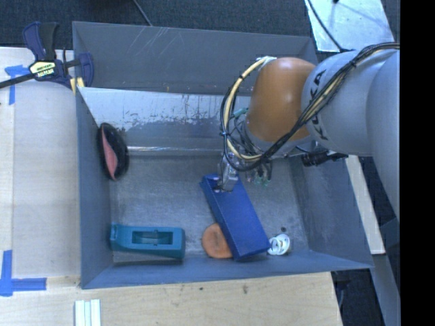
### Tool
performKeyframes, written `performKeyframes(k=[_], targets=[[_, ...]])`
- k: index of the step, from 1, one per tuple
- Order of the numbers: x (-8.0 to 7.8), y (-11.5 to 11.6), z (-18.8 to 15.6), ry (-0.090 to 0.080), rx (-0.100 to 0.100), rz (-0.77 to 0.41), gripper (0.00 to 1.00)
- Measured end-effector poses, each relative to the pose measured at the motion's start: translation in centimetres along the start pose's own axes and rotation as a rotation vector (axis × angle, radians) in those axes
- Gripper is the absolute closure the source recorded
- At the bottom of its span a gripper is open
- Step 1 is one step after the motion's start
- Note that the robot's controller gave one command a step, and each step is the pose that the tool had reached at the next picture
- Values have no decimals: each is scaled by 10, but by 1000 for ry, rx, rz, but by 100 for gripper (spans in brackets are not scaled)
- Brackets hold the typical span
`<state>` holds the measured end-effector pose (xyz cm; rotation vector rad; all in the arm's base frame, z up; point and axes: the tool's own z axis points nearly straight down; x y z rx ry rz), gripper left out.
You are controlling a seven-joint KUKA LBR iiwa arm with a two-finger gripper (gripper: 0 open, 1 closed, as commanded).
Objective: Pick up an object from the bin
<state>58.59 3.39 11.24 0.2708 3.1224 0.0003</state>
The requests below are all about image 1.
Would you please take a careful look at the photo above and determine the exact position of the black and pink oval toy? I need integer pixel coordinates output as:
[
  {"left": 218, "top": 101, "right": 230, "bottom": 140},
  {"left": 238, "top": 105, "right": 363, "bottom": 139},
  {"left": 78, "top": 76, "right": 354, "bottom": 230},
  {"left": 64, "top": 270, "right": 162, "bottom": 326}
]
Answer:
[{"left": 97, "top": 122, "right": 131, "bottom": 182}]

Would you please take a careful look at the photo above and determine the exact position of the teal hollow block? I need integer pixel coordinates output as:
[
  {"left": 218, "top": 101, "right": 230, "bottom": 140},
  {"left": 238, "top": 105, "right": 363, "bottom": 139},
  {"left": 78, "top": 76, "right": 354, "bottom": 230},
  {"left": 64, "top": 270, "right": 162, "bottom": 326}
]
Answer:
[{"left": 109, "top": 222, "right": 187, "bottom": 261}]

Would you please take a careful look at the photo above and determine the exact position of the black cylinder on white bracket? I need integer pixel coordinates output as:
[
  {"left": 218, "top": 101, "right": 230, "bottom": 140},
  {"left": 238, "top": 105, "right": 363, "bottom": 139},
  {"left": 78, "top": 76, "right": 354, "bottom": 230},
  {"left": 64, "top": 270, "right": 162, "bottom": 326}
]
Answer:
[{"left": 284, "top": 149, "right": 349, "bottom": 168}]

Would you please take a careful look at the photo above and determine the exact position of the white plastic ring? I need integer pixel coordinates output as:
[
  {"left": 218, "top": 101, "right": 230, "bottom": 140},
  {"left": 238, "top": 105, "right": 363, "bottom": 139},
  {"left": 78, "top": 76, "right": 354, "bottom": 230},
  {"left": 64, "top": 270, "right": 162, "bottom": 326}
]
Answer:
[{"left": 266, "top": 233, "right": 292, "bottom": 257}]

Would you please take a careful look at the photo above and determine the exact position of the grey metal bin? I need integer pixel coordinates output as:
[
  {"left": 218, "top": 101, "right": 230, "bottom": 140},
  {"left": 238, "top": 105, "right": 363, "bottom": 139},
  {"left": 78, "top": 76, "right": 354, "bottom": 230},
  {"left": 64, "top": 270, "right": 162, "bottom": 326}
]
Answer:
[{"left": 71, "top": 20, "right": 375, "bottom": 290}]

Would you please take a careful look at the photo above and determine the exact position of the orange round slice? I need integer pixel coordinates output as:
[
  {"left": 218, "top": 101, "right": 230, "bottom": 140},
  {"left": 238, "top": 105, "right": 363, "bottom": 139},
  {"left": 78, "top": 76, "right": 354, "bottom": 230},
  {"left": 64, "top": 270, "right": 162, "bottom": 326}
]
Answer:
[{"left": 201, "top": 223, "right": 234, "bottom": 260}]

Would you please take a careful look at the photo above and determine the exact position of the blue flat box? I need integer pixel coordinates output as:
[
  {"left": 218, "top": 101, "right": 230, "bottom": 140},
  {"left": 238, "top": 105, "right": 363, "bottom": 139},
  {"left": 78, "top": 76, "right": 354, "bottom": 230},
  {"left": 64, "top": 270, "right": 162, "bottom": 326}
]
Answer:
[{"left": 198, "top": 173, "right": 272, "bottom": 262}]

